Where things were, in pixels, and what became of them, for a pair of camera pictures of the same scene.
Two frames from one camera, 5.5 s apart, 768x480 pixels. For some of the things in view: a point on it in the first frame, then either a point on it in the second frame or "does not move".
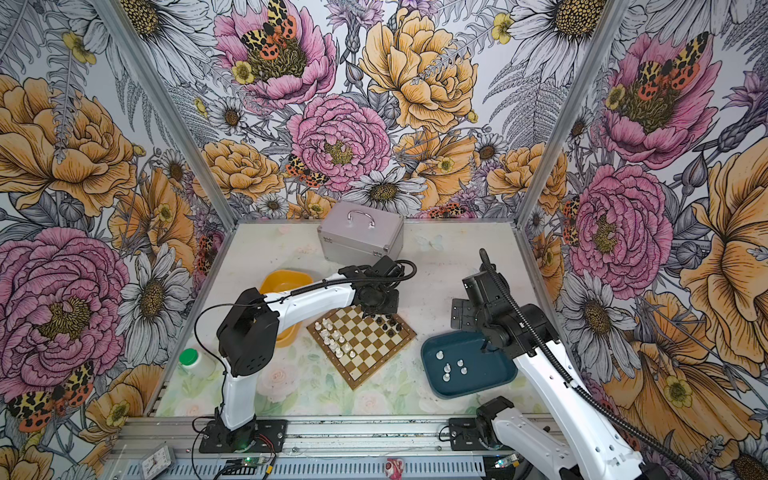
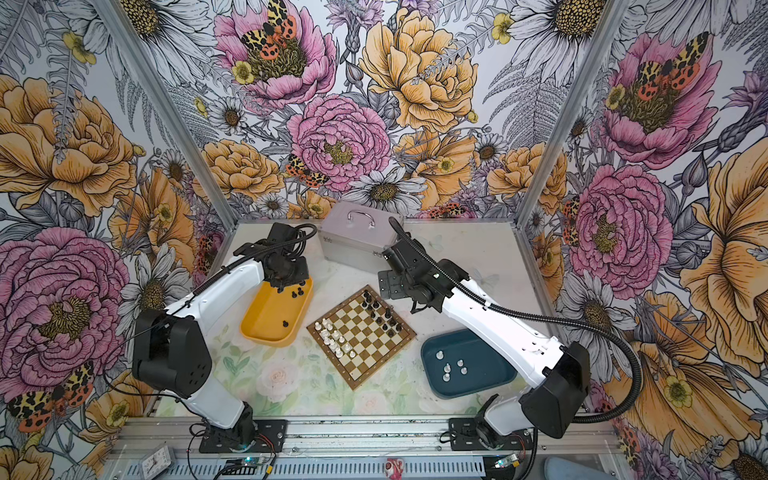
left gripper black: x=391 y=307 to x=302 y=274
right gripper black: x=462 y=305 to x=388 y=278
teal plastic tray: x=454 y=365 does not move
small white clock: x=158 y=462 does not move
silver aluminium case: x=356 y=234 does not move
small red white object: x=394 y=468 does not move
